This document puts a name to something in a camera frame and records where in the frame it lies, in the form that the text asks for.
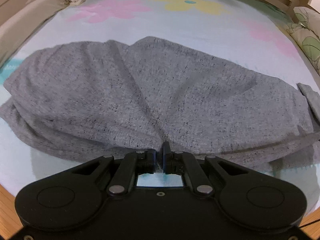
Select grey knit pants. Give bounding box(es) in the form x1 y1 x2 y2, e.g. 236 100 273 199
1 37 319 167

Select beige pillow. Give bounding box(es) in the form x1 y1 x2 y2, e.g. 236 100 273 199
1 0 85 65

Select leaf pattern pillow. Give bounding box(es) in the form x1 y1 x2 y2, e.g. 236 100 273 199
286 7 320 74

